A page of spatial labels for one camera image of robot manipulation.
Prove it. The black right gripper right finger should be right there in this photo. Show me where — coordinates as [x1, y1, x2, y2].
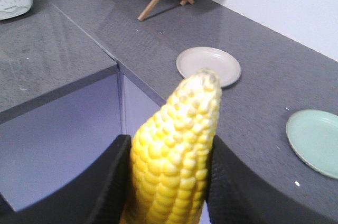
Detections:
[206, 136, 335, 223]

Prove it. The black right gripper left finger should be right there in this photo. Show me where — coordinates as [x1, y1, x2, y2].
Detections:
[1, 135, 131, 223]

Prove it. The yellow corn cob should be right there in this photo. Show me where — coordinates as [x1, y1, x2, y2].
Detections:
[120, 69, 221, 223]

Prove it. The grey right cabinet door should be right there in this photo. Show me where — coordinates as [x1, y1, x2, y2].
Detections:
[1, 74, 121, 210]

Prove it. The white side cabinet panel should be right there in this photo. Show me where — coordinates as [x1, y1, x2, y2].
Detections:
[118, 72, 160, 136]

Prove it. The grey stone countertop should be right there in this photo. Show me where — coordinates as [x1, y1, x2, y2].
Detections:
[51, 0, 337, 223]
[1, 0, 117, 123]

